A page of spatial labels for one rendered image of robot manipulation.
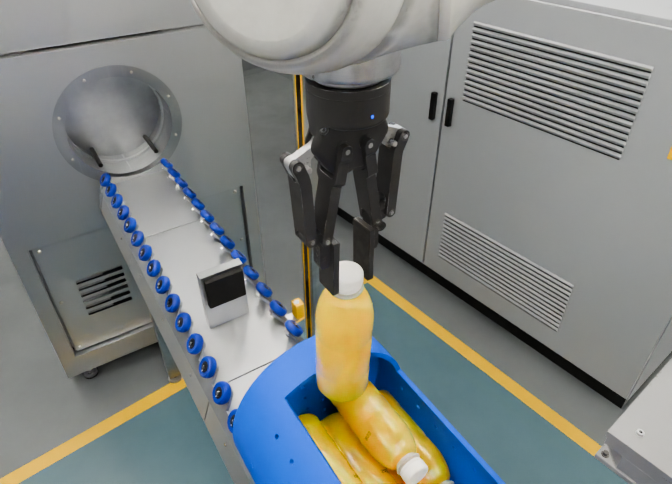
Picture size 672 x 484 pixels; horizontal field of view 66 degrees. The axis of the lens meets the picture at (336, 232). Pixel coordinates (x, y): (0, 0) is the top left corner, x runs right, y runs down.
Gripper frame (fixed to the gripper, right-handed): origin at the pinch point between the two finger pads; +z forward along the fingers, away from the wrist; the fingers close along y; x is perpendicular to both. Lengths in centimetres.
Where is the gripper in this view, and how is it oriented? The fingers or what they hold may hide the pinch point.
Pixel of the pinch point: (346, 257)
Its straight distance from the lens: 56.8
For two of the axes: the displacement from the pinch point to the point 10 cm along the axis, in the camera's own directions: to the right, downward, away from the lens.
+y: -8.4, 3.2, -4.3
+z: 0.1, 8.1, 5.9
